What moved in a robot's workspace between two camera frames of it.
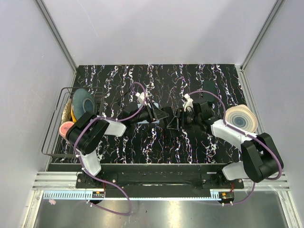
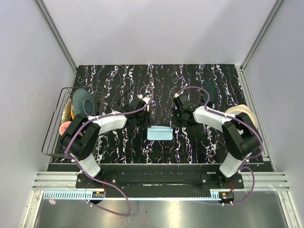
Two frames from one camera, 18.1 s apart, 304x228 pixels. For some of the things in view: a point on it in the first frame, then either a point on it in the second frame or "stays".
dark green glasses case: [210, 86] stays
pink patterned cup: [63, 127] stays
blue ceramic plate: [83, 101] stays
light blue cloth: [146, 121] → [160, 132]
